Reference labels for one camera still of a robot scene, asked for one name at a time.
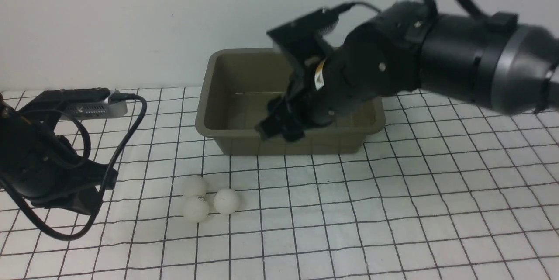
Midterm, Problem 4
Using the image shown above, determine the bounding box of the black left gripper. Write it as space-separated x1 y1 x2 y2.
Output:
26 149 118 215

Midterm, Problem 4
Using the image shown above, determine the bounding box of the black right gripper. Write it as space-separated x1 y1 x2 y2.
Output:
255 35 420 143

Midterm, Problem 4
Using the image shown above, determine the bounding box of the white ball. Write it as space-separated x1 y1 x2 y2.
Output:
213 188 241 215
183 196 210 224
182 175 208 197

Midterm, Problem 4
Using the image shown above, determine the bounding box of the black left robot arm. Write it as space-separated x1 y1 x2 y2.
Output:
0 97 118 215

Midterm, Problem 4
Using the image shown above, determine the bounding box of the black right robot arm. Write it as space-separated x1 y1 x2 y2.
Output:
255 1 559 142

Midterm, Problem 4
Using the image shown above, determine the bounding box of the olive green plastic bin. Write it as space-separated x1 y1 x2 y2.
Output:
195 48 386 156

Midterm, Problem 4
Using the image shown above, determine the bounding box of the white black-grid tablecloth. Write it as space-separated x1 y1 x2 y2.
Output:
0 87 559 280

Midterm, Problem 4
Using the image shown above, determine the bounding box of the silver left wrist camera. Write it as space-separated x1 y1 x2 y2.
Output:
18 88 128 120

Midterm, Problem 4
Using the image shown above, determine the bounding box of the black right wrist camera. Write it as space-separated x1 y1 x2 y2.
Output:
267 8 341 73

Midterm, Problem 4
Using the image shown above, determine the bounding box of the black left camera cable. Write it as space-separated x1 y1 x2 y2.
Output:
0 94 148 241

